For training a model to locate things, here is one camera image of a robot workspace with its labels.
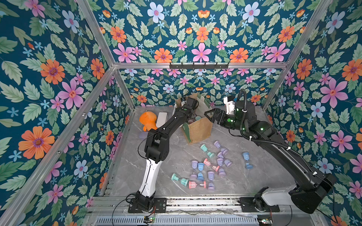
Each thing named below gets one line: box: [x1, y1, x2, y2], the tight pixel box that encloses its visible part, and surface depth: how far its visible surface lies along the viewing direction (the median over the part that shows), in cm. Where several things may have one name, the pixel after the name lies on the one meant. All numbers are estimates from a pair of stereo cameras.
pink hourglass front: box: [188, 180, 207, 190], surface depth 80 cm
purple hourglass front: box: [207, 170, 215, 190], surface depth 83 cm
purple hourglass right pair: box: [216, 157, 232, 168], surface depth 89 cm
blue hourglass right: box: [242, 151, 255, 170], surface depth 90 cm
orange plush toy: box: [139, 111, 158, 132], surface depth 106 cm
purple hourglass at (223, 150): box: [213, 140, 229, 155], surface depth 97 cm
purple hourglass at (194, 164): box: [190, 159, 199, 170], surface depth 88 cm
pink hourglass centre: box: [203, 158, 221, 173], surface depth 88 cm
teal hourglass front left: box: [170, 173, 190, 187], surface depth 82 cm
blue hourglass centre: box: [197, 162, 205, 182], surface depth 84 cm
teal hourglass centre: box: [200, 144, 215, 159], surface depth 95 cm
